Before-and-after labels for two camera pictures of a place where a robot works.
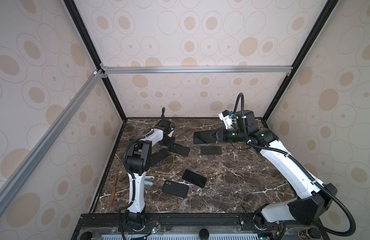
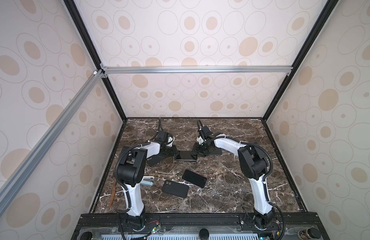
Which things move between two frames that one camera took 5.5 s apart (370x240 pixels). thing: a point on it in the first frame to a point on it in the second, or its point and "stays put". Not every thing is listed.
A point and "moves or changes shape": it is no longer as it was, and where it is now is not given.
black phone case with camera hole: x=175 y=188 stays put
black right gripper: x=220 y=136 to x=196 y=149
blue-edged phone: x=211 y=150 stays put
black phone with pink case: x=195 y=178 stays put
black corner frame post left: x=76 y=15 stays put
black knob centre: x=204 y=234 stays put
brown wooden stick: x=113 y=191 stays put
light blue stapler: x=149 y=180 stays put
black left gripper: x=172 y=139 to x=173 y=151
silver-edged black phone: x=209 y=137 moves or changes shape
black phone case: x=179 y=149 to x=154 y=159
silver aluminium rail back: x=197 y=70 stays put
